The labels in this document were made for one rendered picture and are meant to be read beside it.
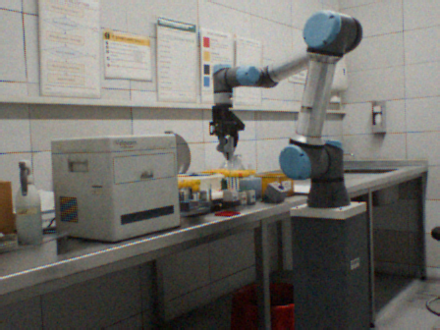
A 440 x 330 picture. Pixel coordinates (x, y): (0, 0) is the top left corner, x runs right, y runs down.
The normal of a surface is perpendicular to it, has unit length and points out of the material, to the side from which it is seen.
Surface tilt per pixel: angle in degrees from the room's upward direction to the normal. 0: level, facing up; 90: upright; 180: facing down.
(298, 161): 98
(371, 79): 90
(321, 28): 83
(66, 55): 93
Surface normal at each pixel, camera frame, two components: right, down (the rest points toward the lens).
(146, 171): 0.79, 0.00
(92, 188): -0.61, 0.07
